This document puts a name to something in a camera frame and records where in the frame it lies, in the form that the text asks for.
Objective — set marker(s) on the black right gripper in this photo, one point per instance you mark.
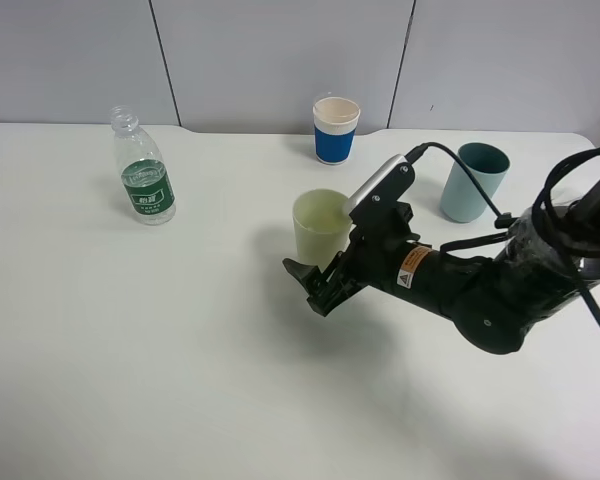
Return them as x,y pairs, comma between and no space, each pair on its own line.
389,258

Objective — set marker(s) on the pale green plastic cup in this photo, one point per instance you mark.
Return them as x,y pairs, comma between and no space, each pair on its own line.
320,225

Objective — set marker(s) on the clear bottle green label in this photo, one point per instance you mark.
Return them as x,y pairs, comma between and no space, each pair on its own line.
142,170

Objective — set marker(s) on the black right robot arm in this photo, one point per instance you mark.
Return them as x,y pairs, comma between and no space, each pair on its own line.
493,288

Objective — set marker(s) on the blue sleeved paper cup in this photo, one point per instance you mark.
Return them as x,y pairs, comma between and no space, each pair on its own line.
335,122

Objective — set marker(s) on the teal blue plastic cup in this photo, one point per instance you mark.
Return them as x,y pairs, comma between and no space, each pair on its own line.
460,200

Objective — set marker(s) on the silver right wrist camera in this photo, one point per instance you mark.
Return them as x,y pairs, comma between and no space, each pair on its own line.
380,176

